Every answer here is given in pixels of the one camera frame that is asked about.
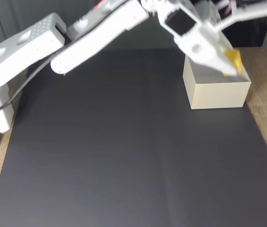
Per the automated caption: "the teal panelled door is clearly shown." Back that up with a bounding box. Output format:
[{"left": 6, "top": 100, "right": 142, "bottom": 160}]
[{"left": 0, "top": 0, "right": 101, "bottom": 42}]

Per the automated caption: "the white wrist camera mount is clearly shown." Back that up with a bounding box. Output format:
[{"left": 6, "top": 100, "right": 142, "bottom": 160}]
[{"left": 214, "top": 0, "right": 267, "bottom": 33}]

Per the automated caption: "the red white black servo cable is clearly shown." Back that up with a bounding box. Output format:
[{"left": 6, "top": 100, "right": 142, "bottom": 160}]
[{"left": 218, "top": 0, "right": 237, "bottom": 18}]

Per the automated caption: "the black hanging cloth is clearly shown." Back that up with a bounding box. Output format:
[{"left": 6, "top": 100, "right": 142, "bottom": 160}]
[{"left": 218, "top": 14, "right": 267, "bottom": 48}]

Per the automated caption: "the yellow cube block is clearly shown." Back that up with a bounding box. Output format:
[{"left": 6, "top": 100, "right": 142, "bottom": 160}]
[{"left": 223, "top": 48, "right": 244, "bottom": 78}]

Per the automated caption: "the white open box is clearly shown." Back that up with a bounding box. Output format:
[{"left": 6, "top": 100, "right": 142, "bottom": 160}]
[{"left": 182, "top": 51, "right": 252, "bottom": 110}]

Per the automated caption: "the dark grey table mat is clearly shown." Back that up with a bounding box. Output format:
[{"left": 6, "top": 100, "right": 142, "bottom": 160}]
[{"left": 0, "top": 47, "right": 267, "bottom": 227}]

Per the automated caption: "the black camera cable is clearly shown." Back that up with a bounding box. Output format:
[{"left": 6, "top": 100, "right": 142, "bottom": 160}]
[{"left": 0, "top": 44, "right": 68, "bottom": 119}]

